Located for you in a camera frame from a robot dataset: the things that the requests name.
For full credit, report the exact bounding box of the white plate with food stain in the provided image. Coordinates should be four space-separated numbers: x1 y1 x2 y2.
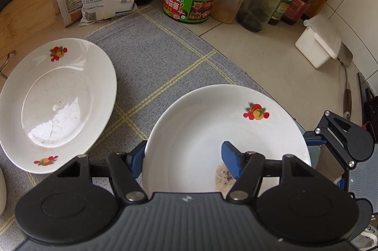
142 85 311 195

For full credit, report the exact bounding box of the white floral bowl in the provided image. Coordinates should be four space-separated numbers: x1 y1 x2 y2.
0 169 7 215

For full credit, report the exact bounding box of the white plastic seasoning box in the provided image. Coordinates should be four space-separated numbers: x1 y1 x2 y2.
295 13 341 69

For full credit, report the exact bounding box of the metal spatula wooden handle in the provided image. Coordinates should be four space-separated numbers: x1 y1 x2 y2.
338 43 353 120

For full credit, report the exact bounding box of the metal wire board stand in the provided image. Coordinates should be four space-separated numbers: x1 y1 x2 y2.
0 50 17 80

